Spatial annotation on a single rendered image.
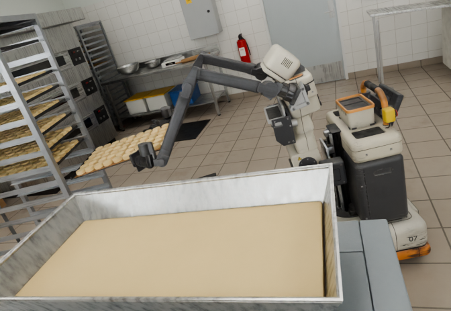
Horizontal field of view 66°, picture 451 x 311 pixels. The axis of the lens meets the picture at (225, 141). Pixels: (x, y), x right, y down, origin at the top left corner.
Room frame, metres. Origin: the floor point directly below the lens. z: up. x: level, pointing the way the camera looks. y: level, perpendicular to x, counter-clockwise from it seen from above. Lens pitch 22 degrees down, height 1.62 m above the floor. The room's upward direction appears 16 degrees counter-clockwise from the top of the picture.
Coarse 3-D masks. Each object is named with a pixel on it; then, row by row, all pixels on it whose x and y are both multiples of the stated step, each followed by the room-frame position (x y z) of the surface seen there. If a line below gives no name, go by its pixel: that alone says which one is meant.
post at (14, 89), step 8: (0, 56) 1.74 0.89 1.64; (0, 64) 1.74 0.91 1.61; (8, 72) 1.74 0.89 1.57; (8, 80) 1.74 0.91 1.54; (16, 88) 1.74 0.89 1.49; (16, 96) 1.74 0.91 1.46; (24, 104) 1.74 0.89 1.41; (24, 112) 1.74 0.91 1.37; (32, 120) 1.74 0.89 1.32; (32, 128) 1.74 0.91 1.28; (40, 136) 1.74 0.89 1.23; (40, 144) 1.74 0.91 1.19; (48, 152) 1.74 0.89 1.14; (48, 160) 1.74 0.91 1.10; (56, 168) 1.74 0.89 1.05; (56, 176) 1.74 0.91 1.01; (64, 184) 1.74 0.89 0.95; (64, 192) 1.74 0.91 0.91
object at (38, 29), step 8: (40, 32) 2.18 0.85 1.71; (48, 48) 2.18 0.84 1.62; (56, 64) 2.19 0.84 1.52; (56, 72) 2.18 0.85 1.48; (64, 80) 2.21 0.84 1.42; (64, 88) 2.18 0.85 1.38; (72, 104) 2.18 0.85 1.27; (80, 120) 2.18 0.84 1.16; (80, 128) 2.19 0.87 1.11; (88, 136) 2.19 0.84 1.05; (88, 144) 2.19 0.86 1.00; (104, 176) 2.18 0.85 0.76
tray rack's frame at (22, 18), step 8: (0, 16) 1.88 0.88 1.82; (8, 16) 1.95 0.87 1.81; (16, 16) 2.01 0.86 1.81; (24, 16) 2.09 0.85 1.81; (32, 16) 2.17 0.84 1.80; (0, 24) 2.21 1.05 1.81; (8, 24) 2.20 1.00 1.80; (16, 24) 2.20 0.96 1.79; (24, 200) 2.25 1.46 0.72; (0, 208) 2.05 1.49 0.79; (32, 208) 2.27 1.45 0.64; (16, 240) 2.03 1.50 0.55
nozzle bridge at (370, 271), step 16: (352, 224) 0.53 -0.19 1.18; (368, 224) 0.52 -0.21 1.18; (384, 224) 0.51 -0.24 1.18; (352, 240) 0.49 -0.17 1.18; (368, 240) 0.48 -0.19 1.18; (384, 240) 0.47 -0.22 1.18; (352, 256) 0.46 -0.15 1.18; (368, 256) 0.45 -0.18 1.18; (384, 256) 0.44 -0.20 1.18; (352, 272) 0.42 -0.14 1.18; (368, 272) 0.41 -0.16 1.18; (384, 272) 0.41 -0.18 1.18; (400, 272) 0.40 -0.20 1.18; (352, 288) 0.39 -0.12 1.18; (368, 288) 0.39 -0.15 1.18; (384, 288) 0.38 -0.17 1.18; (400, 288) 0.37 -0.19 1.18; (352, 304) 0.37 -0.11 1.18; (368, 304) 0.36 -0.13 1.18; (384, 304) 0.35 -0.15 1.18; (400, 304) 0.35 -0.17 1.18
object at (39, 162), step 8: (64, 144) 2.12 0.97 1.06; (72, 144) 2.06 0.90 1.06; (56, 152) 2.00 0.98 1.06; (64, 152) 1.95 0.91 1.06; (32, 160) 1.97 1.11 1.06; (40, 160) 1.94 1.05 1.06; (56, 160) 1.87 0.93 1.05; (0, 168) 2.00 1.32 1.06; (8, 168) 1.97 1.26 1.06; (16, 168) 1.90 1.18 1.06; (24, 168) 1.86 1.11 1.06; (32, 168) 1.82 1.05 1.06; (0, 176) 1.84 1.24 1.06
